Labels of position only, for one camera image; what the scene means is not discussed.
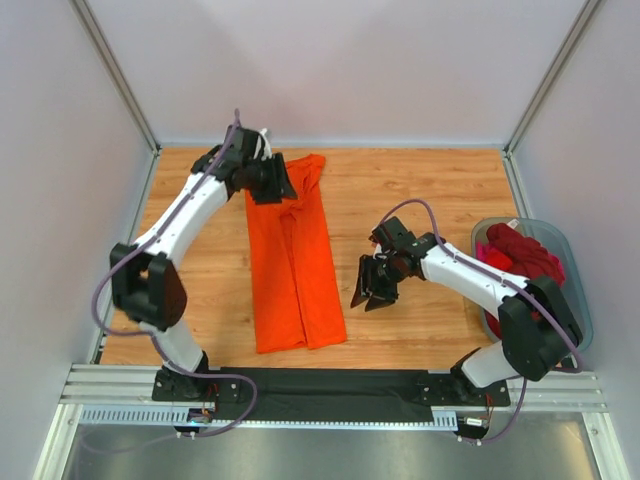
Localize black cloth strip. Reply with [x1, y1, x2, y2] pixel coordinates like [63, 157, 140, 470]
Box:
[221, 367, 431, 419]

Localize aluminium corner post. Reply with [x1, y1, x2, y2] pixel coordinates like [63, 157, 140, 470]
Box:
[69, 0, 161, 153]
[503, 0, 609, 154]

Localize right aluminium corner post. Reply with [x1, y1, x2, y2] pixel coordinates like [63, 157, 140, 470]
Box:
[503, 0, 609, 154]

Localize aluminium front rail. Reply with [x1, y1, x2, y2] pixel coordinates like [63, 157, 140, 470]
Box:
[61, 365, 606, 412]

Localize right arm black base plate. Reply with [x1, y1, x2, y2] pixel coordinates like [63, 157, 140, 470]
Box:
[416, 371, 511, 407]

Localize slotted grey cable duct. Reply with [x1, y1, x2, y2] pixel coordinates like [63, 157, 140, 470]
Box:
[79, 405, 458, 432]

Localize dark red t shirt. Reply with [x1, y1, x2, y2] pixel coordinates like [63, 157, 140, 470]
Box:
[484, 222, 564, 331]

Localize magenta t shirt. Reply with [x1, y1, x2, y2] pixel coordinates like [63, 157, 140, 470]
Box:
[474, 239, 569, 286]

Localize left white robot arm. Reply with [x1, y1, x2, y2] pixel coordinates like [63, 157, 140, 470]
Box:
[109, 125, 297, 378]

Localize clear plastic basket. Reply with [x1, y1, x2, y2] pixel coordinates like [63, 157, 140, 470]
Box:
[471, 217, 593, 353]

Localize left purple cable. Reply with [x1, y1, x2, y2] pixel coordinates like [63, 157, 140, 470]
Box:
[89, 108, 260, 439]

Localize left aluminium corner post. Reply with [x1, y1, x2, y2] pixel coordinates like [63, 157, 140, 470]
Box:
[69, 0, 161, 153]

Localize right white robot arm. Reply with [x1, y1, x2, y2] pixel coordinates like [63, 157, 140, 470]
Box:
[351, 217, 583, 388]

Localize orange t shirt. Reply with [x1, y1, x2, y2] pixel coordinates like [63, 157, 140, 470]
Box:
[245, 154, 347, 354]

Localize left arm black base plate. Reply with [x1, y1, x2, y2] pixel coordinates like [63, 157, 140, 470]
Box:
[151, 367, 243, 403]

